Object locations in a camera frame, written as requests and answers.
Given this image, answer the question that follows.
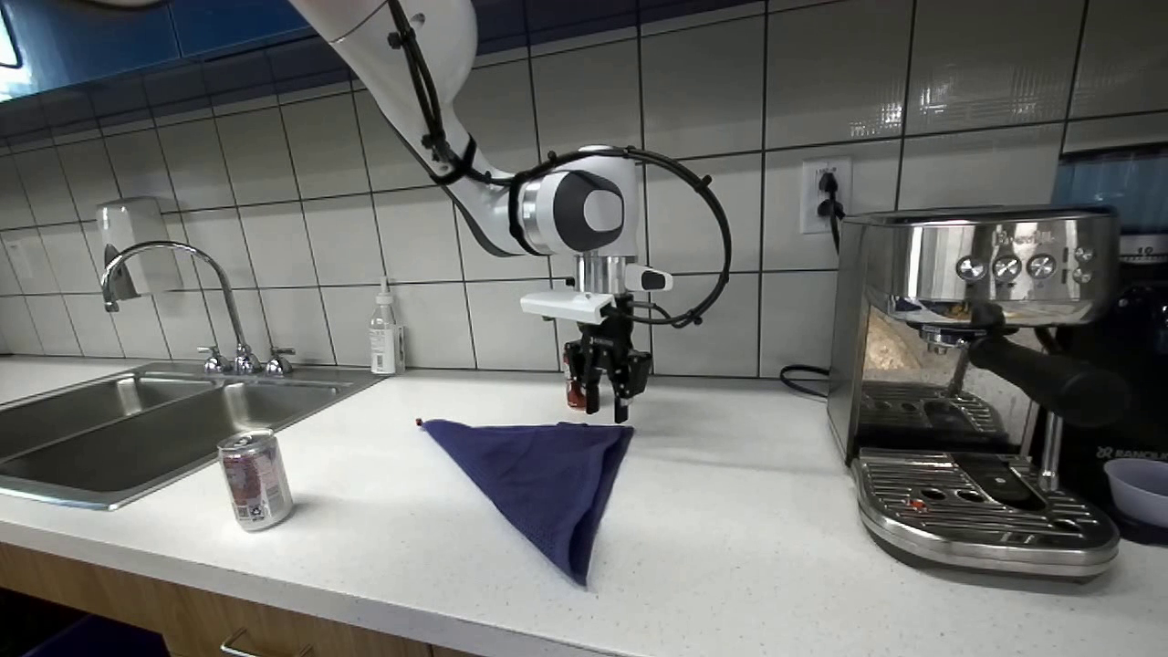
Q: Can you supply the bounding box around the blue box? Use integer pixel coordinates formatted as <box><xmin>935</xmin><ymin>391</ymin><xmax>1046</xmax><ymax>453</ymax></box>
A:
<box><xmin>1046</xmin><ymin>141</ymin><xmax>1168</xmax><ymax>236</ymax></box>

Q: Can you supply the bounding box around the stainless steel sink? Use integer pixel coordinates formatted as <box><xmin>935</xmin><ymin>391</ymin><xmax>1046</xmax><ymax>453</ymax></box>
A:
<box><xmin>0</xmin><ymin>368</ymin><xmax>385</xmax><ymax>514</ymax></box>

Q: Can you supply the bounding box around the blue cloth towel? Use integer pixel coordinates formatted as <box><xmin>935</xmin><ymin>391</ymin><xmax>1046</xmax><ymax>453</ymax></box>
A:
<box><xmin>411</xmin><ymin>416</ymin><xmax>639</xmax><ymax>590</ymax></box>

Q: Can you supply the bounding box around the chrome sink faucet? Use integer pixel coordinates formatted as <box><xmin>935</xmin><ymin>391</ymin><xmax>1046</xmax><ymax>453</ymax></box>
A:
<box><xmin>96</xmin><ymin>234</ymin><xmax>299</xmax><ymax>380</ymax></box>

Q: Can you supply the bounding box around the silver Diet Coke can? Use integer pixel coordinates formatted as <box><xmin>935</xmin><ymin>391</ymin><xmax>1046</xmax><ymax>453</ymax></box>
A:
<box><xmin>214</xmin><ymin>428</ymin><xmax>299</xmax><ymax>537</ymax></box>

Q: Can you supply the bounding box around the black portafilter handle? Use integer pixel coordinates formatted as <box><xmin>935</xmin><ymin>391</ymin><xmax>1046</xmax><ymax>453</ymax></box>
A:
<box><xmin>963</xmin><ymin>299</ymin><xmax>1134</xmax><ymax>430</ymax></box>

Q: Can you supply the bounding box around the stainless espresso machine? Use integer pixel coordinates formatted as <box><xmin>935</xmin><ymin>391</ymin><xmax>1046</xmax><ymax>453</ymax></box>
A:
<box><xmin>824</xmin><ymin>204</ymin><xmax>1132</xmax><ymax>585</ymax></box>

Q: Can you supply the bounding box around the black countertop appliance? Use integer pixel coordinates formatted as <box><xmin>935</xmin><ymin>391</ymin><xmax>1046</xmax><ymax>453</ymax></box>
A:
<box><xmin>1089</xmin><ymin>226</ymin><xmax>1168</xmax><ymax>546</ymax></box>

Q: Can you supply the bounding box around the black power cable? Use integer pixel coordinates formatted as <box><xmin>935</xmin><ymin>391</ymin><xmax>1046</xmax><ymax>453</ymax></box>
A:
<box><xmin>775</xmin><ymin>356</ymin><xmax>845</xmax><ymax>401</ymax></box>

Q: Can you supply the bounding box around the clear soap pump bottle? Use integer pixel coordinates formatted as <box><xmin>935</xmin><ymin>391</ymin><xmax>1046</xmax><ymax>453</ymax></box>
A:
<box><xmin>366</xmin><ymin>282</ymin><xmax>404</xmax><ymax>380</ymax></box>

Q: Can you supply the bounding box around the blue overhead cabinet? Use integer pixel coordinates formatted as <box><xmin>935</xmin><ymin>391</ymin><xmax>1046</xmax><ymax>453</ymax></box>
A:
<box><xmin>0</xmin><ymin>0</ymin><xmax>780</xmax><ymax>112</ymax></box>

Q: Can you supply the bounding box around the purple bowl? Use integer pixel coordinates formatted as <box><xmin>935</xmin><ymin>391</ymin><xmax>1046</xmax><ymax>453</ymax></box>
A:
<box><xmin>1102</xmin><ymin>453</ymin><xmax>1168</xmax><ymax>529</ymax></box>

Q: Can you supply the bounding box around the translucent wall dispenser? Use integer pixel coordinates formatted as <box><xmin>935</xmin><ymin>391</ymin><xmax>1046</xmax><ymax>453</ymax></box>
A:
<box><xmin>96</xmin><ymin>193</ymin><xmax>173</xmax><ymax>301</ymax></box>

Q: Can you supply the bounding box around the wooden base cabinet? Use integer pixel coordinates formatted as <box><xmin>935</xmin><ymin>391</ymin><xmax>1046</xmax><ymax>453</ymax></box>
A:
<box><xmin>0</xmin><ymin>537</ymin><xmax>483</xmax><ymax>657</ymax></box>

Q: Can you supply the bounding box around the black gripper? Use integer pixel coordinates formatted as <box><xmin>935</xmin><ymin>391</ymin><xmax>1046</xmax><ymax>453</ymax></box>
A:
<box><xmin>557</xmin><ymin>292</ymin><xmax>657</xmax><ymax>428</ymax></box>

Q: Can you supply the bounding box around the white wall outlet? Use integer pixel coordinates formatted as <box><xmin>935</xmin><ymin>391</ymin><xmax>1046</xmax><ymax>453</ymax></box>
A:
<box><xmin>795</xmin><ymin>158</ymin><xmax>858</xmax><ymax>236</ymax></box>

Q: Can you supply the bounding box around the black power plug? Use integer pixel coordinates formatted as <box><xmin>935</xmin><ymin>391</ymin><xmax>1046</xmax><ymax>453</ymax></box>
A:
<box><xmin>815</xmin><ymin>168</ymin><xmax>849</xmax><ymax>254</ymax></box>

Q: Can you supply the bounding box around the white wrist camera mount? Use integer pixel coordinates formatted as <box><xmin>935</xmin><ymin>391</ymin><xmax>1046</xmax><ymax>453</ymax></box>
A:
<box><xmin>518</xmin><ymin>258</ymin><xmax>674</xmax><ymax>328</ymax></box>

